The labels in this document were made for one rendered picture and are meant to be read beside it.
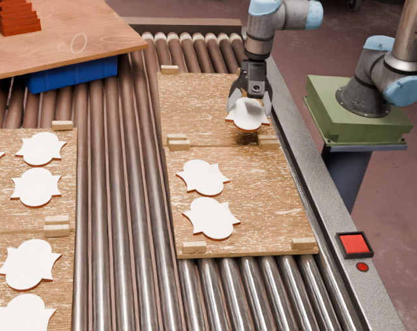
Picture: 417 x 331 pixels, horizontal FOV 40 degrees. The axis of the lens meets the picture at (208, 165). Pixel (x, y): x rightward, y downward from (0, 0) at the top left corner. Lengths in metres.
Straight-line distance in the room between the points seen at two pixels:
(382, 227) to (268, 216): 1.55
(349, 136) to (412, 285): 1.08
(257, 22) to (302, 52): 2.81
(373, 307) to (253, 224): 0.35
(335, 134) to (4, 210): 1.03
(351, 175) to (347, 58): 2.38
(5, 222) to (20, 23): 0.77
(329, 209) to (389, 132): 0.46
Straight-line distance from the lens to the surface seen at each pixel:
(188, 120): 1.78
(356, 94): 1.92
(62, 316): 1.27
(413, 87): 1.76
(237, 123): 1.63
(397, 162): 3.44
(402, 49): 1.73
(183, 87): 1.93
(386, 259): 2.84
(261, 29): 1.52
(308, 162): 1.73
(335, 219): 1.57
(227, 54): 2.20
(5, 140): 1.71
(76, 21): 2.10
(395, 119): 1.96
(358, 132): 1.90
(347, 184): 2.10
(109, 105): 1.86
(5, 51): 1.92
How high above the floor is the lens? 1.96
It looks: 39 degrees down
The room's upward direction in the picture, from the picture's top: 7 degrees clockwise
